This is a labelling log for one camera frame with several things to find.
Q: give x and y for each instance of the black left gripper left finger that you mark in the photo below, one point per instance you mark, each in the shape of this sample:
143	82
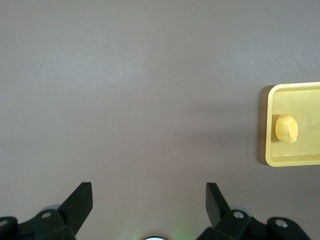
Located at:
72	210

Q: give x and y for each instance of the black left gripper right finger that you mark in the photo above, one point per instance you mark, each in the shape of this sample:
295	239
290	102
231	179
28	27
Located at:
225	222

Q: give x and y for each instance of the yellow potato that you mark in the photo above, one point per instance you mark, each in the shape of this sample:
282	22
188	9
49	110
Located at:
286	128

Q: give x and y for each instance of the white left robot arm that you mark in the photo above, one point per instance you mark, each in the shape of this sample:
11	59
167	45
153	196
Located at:
157	238

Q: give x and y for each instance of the yellow rectangular plastic tray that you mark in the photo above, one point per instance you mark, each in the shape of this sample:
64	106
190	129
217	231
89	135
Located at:
307	107

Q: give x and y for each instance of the table cover mat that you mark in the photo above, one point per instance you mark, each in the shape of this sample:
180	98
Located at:
125	75

